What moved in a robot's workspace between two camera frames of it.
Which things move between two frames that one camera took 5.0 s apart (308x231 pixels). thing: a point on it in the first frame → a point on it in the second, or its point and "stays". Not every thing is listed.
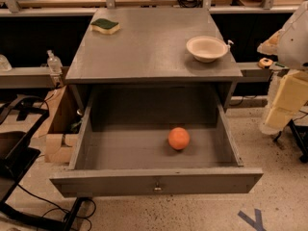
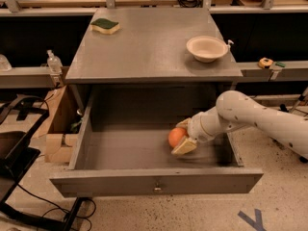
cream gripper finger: x=270 y=45 → x=185 y=123
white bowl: x=206 y=48 stays
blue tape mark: x=257 y=224 stays
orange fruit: x=178 y=139 stays
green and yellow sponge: x=102 y=25 stays
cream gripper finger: x=291 y=97 → x=186 y=144
